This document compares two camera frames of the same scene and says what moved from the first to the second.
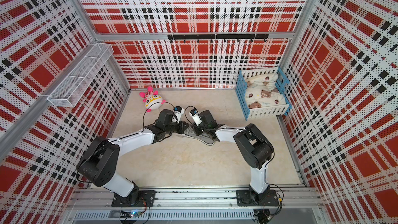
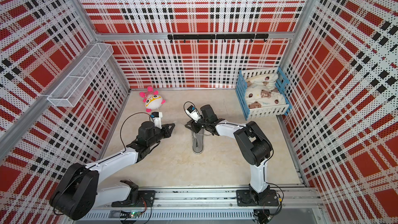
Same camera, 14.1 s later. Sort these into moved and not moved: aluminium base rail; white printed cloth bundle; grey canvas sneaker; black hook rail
Moved: grey canvas sneaker
Not moved: aluminium base rail; black hook rail; white printed cloth bundle
